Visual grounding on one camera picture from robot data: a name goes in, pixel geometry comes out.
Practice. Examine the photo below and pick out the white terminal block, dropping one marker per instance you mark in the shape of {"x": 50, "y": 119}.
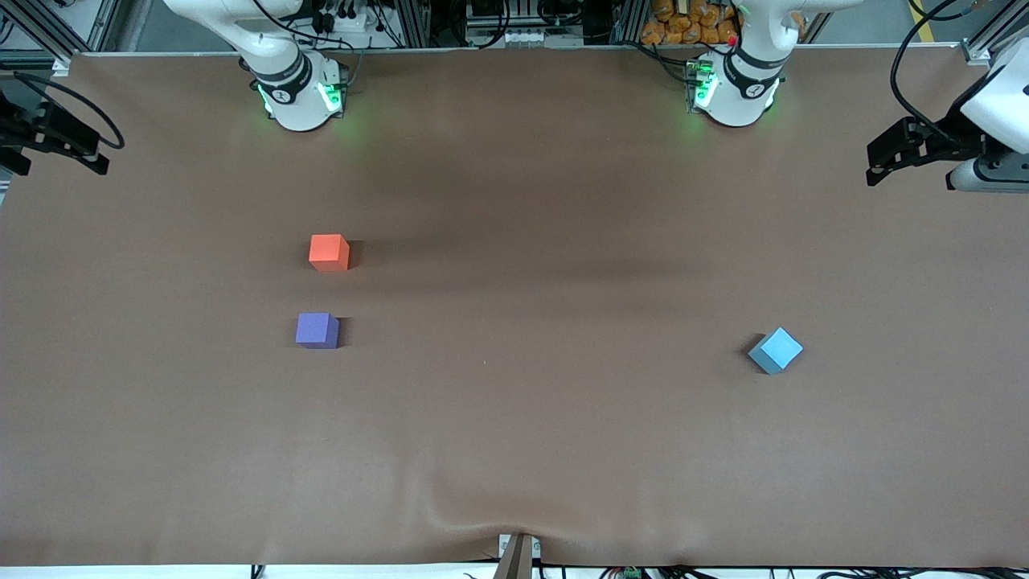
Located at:
{"x": 522, "y": 37}

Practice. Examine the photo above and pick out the light blue foam block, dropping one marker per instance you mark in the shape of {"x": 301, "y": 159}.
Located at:
{"x": 776, "y": 351}

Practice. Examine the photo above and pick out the aluminium frame post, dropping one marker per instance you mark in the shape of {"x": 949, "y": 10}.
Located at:
{"x": 416, "y": 20}
{"x": 44, "y": 28}
{"x": 993, "y": 28}
{"x": 631, "y": 18}

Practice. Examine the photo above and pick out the orange foam block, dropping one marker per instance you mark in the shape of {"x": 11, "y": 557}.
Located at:
{"x": 328, "y": 251}

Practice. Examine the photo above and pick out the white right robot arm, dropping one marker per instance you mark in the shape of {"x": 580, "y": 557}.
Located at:
{"x": 293, "y": 96}

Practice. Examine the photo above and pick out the brown table cloth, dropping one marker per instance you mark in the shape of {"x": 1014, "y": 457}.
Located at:
{"x": 514, "y": 402}

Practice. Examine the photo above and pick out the purple foam block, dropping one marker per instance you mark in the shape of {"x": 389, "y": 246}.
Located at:
{"x": 316, "y": 330}

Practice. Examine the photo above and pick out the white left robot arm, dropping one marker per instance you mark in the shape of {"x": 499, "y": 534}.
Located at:
{"x": 735, "y": 88}

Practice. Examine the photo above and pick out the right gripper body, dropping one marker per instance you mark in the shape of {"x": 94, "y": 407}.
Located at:
{"x": 24, "y": 133}

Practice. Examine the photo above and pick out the green terminal connector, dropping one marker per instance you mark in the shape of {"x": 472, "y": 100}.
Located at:
{"x": 631, "y": 573}

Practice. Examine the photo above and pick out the pile of orange fruits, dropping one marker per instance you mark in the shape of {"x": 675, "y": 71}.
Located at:
{"x": 683, "y": 24}

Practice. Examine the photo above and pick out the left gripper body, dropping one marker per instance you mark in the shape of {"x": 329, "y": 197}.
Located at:
{"x": 947, "y": 143}

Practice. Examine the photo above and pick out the metal table clamp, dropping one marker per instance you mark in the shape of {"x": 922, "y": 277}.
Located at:
{"x": 516, "y": 559}

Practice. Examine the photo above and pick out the white power strip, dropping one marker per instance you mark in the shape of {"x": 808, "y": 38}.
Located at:
{"x": 342, "y": 16}

